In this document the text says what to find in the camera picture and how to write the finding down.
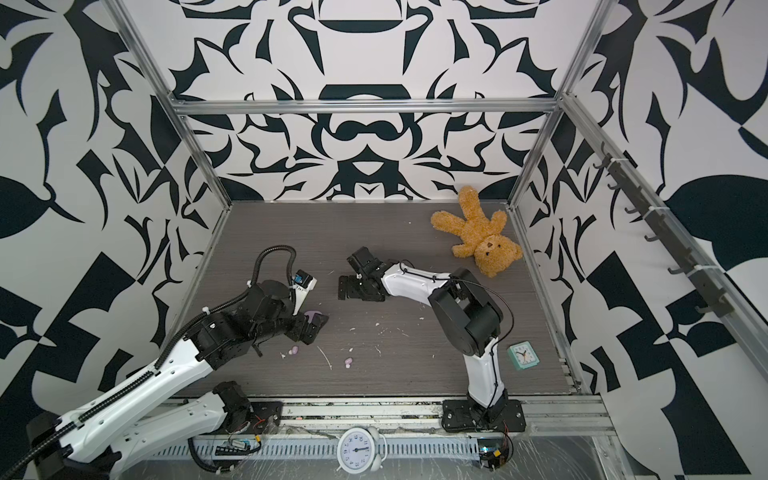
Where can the black wall hook rack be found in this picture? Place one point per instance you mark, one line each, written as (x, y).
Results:
(666, 229)

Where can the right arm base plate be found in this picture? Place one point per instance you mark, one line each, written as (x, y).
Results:
(468, 416)

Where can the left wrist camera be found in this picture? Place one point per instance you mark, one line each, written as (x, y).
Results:
(303, 283)

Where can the white analog clock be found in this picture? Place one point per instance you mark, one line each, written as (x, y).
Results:
(361, 449)

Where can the aluminium frame back bar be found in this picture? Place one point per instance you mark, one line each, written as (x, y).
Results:
(362, 106)

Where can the aluminium front rail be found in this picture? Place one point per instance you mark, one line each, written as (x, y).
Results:
(546, 415)

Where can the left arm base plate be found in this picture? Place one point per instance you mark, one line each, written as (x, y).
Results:
(265, 416)

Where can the circuit board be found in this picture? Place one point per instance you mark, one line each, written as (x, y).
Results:
(239, 447)
(494, 452)

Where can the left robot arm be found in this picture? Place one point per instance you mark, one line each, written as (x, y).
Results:
(110, 434)

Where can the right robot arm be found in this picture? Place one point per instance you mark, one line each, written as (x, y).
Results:
(469, 317)

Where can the teal small box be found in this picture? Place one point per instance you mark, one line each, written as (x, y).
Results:
(523, 355)

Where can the white slotted cable duct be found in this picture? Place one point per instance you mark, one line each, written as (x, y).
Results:
(455, 448)

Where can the right circuit board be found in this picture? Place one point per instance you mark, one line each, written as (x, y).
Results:
(494, 452)

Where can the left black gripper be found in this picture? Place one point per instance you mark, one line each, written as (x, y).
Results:
(297, 330)

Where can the left circuit board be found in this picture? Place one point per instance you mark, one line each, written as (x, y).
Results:
(239, 447)

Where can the brown teddy bear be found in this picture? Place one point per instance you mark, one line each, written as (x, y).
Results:
(481, 237)

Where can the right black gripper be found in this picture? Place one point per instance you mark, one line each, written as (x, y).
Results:
(350, 289)

